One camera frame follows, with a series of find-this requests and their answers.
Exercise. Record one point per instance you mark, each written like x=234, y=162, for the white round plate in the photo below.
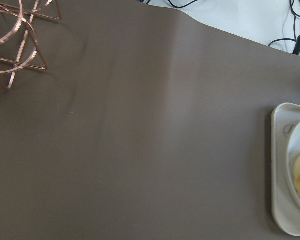
x=292, y=153

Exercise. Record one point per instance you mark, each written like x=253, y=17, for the white rabbit tray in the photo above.
x=285, y=212

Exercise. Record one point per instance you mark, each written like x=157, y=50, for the copper wire bottle rack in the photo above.
x=19, y=41

